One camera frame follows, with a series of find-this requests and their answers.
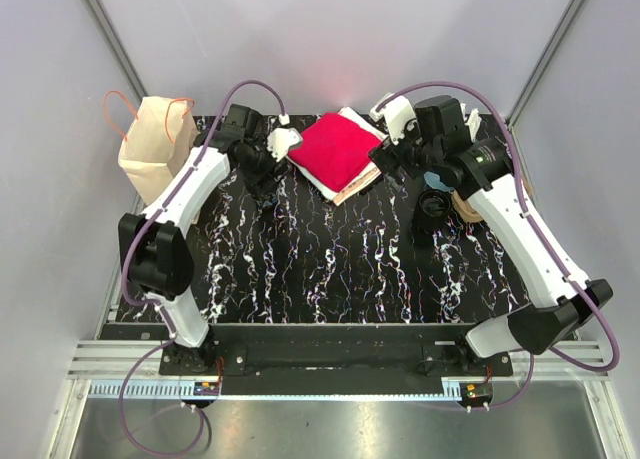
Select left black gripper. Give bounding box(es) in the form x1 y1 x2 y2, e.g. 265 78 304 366
237 133 292 196

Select black coffee cup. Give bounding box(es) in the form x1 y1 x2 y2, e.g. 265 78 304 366
244 172 278 209

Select paper takeout bag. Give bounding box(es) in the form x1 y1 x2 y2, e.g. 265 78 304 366
102 90 198 205

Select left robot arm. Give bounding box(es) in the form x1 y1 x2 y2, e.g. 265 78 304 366
118 104 302 375

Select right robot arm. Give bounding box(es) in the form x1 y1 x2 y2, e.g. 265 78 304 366
369 95 613 376

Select blue straw holder cup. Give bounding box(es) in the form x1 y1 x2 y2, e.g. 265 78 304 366
424 171 452 192

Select black cup lid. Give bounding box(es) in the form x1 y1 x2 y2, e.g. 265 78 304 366
412 189 452 233

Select red folded cloth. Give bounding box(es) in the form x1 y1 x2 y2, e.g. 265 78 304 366
288 113 381 192

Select bottom cardboard cup carrier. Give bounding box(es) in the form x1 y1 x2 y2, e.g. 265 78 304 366
452 177 534 224

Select stack of napkins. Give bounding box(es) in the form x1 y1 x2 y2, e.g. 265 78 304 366
288 107 387 206

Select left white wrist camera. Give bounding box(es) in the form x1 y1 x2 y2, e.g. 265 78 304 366
267 114 303 162

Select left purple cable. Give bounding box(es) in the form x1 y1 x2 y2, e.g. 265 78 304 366
117 79 291 455

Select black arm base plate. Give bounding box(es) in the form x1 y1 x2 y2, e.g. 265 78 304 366
159 324 513 399

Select aluminium frame rail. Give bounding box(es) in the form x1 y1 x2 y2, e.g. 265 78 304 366
48 354 639 458

